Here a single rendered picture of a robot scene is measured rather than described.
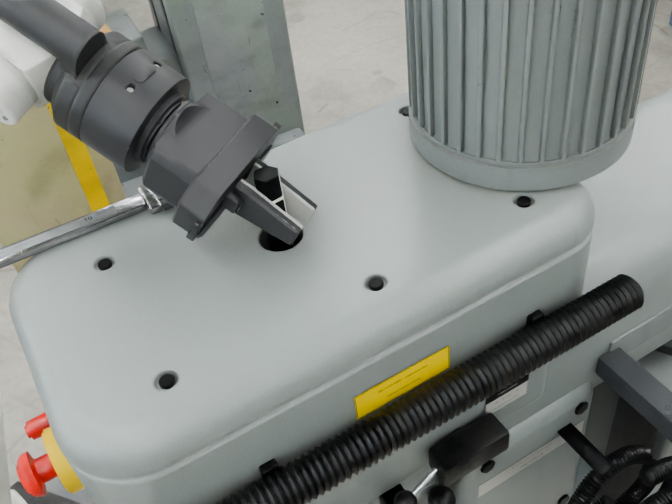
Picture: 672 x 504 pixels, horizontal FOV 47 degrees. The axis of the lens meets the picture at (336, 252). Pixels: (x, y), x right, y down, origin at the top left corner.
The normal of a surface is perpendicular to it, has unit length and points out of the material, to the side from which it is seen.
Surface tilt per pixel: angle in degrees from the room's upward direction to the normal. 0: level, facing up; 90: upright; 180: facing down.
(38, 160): 90
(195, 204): 52
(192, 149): 31
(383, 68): 0
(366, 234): 0
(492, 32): 90
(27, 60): 37
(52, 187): 90
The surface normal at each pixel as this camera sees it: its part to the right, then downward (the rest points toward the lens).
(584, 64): 0.28, 0.64
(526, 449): 0.50, 0.55
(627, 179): -0.11, -0.72
